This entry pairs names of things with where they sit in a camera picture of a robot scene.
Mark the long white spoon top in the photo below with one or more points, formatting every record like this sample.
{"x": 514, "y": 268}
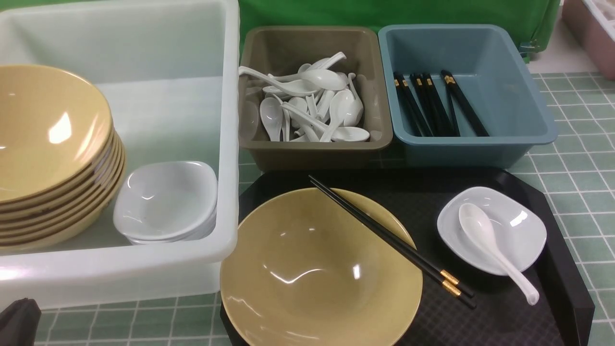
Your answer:
{"x": 296, "y": 88}

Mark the white spoon front flat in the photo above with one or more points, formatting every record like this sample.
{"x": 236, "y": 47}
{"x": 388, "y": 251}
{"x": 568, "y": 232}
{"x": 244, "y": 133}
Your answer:
{"x": 350, "y": 134}

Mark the white spoon bowl left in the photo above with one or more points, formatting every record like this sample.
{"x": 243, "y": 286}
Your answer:
{"x": 271, "y": 115}

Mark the black chopstick gold band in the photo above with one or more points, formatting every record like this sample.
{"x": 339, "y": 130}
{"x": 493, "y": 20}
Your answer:
{"x": 384, "y": 230}
{"x": 375, "y": 230}

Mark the tan bowl stack lower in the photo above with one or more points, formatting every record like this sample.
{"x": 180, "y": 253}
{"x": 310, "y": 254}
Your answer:
{"x": 60, "y": 213}

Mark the blue chopstick bin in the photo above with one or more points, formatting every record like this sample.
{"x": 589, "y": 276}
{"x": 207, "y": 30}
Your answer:
{"x": 494, "y": 78}

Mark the black chopstick rightmost in bin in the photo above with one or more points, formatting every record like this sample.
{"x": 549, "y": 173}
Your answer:
{"x": 454, "y": 92}

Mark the small white square dish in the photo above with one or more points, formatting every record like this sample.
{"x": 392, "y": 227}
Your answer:
{"x": 520, "y": 234}

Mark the top white stacked dish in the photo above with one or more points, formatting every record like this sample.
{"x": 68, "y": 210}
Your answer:
{"x": 165, "y": 200}

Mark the black plastic serving tray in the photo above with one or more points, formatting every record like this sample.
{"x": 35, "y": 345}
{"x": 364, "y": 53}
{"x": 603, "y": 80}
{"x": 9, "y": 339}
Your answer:
{"x": 460, "y": 305}

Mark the white dish stack lower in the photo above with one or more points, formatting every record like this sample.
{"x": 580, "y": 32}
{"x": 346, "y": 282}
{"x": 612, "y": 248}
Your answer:
{"x": 200, "y": 232}

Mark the black chopsticks middle bundle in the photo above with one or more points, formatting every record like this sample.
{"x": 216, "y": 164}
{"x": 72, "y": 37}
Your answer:
{"x": 440, "y": 122}

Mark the black chopstick in bin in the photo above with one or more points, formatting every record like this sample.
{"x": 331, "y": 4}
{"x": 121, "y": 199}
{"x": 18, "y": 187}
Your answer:
{"x": 414, "y": 113}
{"x": 454, "y": 92}

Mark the large white plastic tub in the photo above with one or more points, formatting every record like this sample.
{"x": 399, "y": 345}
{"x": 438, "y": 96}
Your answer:
{"x": 168, "y": 69}

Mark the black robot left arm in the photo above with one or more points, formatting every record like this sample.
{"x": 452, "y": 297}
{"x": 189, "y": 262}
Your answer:
{"x": 19, "y": 322}

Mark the pink bin at corner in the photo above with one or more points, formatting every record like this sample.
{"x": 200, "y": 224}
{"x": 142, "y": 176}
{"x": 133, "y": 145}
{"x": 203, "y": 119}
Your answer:
{"x": 591, "y": 22}

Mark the tan noodle bowl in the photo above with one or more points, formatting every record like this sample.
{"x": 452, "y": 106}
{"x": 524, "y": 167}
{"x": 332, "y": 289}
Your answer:
{"x": 305, "y": 272}

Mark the green cloth backdrop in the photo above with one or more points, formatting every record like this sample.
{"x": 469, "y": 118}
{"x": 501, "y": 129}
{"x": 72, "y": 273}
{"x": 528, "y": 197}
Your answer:
{"x": 529, "y": 23}

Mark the top tan stacked bowl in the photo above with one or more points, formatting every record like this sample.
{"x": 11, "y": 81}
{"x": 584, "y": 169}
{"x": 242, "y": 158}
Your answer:
{"x": 53, "y": 123}

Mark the black chopstick leftmost in bin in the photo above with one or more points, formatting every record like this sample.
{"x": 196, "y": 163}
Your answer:
{"x": 414, "y": 113}

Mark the white ceramic soup spoon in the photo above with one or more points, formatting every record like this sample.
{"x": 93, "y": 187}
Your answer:
{"x": 478, "y": 228}

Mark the white spoon right upright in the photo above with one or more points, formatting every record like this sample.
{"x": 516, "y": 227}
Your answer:
{"x": 339, "y": 106}

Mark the olive brown spoon bin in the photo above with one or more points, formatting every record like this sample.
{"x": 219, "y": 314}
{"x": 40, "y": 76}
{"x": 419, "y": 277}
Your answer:
{"x": 280, "y": 51}

